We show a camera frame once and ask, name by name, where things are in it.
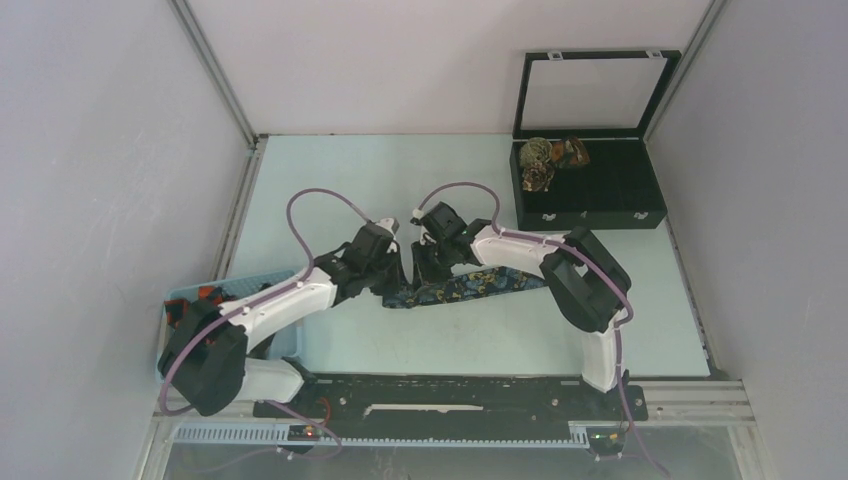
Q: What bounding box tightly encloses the black display box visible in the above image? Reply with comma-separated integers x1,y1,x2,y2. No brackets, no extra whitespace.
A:
510,49,682,231

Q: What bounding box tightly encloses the aluminium frame post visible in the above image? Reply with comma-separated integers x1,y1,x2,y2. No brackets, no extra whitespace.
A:
645,0,730,143
168,0,259,149

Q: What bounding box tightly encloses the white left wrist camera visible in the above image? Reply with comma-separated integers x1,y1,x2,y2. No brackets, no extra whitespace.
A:
376,217,400,237

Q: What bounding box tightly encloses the aluminium frame post left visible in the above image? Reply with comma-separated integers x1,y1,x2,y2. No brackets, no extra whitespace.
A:
168,0,259,149

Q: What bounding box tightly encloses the green rolled tie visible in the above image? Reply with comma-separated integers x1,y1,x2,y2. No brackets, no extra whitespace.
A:
519,137,553,168

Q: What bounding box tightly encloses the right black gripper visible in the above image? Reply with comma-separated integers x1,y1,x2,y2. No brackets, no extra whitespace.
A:
411,239,456,295

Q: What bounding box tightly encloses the light blue plastic basket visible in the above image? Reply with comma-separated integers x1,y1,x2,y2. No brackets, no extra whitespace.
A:
153,270,303,384

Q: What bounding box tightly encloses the orange black striped tie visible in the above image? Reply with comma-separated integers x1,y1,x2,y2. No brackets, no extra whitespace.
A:
164,286,231,349

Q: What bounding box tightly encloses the orange brown rolled tie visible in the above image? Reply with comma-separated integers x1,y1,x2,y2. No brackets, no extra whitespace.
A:
550,137,590,169

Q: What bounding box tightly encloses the blue floral necktie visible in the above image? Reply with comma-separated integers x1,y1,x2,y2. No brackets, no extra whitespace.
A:
381,266,547,310

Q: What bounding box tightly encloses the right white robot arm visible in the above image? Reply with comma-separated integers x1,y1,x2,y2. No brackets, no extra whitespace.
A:
411,202,633,418

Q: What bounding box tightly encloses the purple cable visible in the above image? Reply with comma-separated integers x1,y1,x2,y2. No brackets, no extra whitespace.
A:
157,188,346,462
413,181,670,478

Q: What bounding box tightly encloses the grey cable duct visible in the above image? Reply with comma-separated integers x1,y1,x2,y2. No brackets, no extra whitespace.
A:
174,423,590,449

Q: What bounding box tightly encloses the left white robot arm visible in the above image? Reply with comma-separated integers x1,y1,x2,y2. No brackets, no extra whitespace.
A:
157,218,402,417

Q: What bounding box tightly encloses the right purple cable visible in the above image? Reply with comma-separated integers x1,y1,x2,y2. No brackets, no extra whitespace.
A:
413,181,670,478

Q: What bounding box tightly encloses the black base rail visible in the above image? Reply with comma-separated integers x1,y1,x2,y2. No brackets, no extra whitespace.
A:
288,374,649,440

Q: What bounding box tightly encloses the aluminium frame post right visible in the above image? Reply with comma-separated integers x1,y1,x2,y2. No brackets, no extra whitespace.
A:
645,0,730,143

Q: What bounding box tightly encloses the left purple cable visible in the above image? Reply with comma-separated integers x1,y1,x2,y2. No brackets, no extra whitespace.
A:
157,188,346,462

